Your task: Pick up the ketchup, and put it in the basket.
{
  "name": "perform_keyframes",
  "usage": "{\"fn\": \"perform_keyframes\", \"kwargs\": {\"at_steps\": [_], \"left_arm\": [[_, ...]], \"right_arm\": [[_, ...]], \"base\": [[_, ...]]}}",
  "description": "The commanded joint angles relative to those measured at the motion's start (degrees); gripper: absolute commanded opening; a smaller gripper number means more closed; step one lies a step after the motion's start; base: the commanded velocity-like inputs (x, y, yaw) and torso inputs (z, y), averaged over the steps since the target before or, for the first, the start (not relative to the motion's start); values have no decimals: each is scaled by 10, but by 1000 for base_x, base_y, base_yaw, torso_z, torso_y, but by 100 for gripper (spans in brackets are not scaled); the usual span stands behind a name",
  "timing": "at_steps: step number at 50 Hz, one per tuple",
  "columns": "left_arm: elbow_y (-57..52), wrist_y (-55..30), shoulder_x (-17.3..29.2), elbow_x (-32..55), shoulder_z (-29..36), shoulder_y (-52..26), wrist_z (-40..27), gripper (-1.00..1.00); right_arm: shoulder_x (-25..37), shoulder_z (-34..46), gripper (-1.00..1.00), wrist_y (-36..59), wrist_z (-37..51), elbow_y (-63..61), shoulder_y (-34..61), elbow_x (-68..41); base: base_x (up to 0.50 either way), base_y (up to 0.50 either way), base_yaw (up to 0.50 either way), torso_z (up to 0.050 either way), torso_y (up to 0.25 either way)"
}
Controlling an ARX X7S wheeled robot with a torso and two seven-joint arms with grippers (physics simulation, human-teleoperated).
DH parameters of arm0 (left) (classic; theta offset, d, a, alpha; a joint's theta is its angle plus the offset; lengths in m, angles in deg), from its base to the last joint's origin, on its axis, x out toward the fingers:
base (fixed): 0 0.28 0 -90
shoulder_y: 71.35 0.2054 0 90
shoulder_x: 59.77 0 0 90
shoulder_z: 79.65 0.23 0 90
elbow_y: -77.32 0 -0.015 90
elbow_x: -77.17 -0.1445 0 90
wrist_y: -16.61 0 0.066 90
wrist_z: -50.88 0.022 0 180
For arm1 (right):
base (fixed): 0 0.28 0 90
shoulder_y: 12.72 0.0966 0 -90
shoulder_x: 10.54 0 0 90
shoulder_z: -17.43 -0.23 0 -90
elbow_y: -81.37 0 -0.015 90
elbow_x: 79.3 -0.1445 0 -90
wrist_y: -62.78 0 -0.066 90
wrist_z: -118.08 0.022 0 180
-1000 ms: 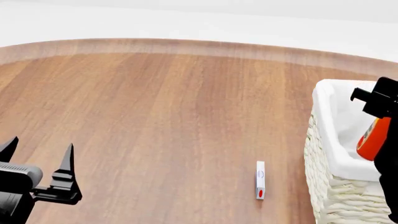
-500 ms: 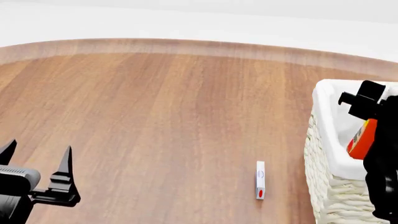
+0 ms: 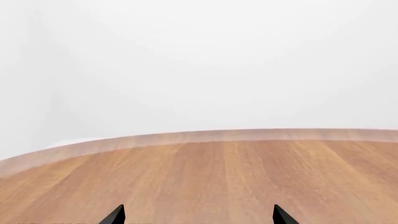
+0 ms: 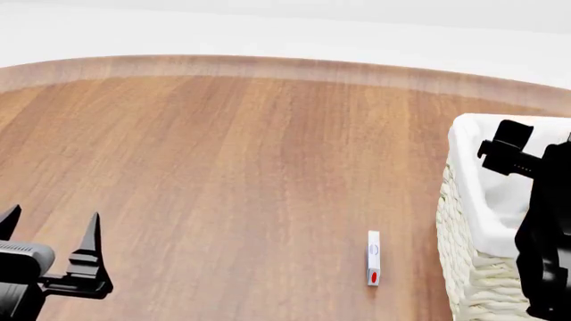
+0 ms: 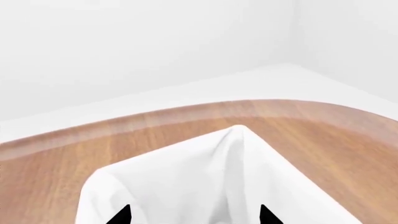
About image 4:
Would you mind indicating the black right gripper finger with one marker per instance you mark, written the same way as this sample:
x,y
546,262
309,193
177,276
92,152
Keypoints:
x,y
508,143

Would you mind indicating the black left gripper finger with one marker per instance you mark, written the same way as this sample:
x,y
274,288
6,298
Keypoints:
x,y
10,222
90,247

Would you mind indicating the white cloth basket liner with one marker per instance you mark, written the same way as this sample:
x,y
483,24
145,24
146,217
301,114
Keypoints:
x,y
486,200

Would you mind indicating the white woven basket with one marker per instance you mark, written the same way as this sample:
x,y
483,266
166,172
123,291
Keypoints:
x,y
473,287

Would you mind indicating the white ketchup box red oval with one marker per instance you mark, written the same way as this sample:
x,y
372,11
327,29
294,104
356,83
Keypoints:
x,y
374,261

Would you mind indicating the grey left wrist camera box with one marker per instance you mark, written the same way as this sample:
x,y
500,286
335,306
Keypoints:
x,y
24,262

